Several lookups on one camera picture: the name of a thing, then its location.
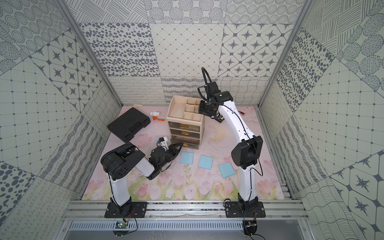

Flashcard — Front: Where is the blue sticky note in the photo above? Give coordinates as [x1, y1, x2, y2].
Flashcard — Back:
[180, 152, 194, 165]
[198, 155, 213, 170]
[219, 162, 236, 178]

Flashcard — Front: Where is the beige drawer organizer cabinet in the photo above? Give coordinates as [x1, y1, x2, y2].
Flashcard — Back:
[166, 96, 205, 147]

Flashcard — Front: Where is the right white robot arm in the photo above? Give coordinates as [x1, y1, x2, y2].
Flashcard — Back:
[199, 91, 264, 211]

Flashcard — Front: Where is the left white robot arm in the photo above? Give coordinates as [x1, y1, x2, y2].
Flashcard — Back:
[101, 141, 183, 207]

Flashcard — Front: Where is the black flat case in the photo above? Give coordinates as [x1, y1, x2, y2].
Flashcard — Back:
[108, 108, 151, 143]

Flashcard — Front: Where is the small green circuit board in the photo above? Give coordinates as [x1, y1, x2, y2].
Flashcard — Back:
[115, 222, 128, 229]

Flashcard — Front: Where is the black battery holder with wires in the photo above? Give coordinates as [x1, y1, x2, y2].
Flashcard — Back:
[213, 109, 247, 124]

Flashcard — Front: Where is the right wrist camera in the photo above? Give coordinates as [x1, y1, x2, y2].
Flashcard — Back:
[205, 82, 221, 99]

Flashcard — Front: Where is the white valve orange handle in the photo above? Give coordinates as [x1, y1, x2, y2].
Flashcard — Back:
[150, 111, 165, 122]

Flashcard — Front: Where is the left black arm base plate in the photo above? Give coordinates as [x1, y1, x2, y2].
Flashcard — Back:
[104, 201, 148, 219]

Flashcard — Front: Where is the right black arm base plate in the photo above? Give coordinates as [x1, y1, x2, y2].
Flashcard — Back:
[223, 201, 266, 218]

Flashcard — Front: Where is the aluminium mounting rail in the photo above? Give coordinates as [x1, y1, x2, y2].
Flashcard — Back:
[62, 200, 309, 221]

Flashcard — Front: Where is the white slotted cable duct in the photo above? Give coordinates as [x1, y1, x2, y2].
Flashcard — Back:
[69, 220, 243, 231]

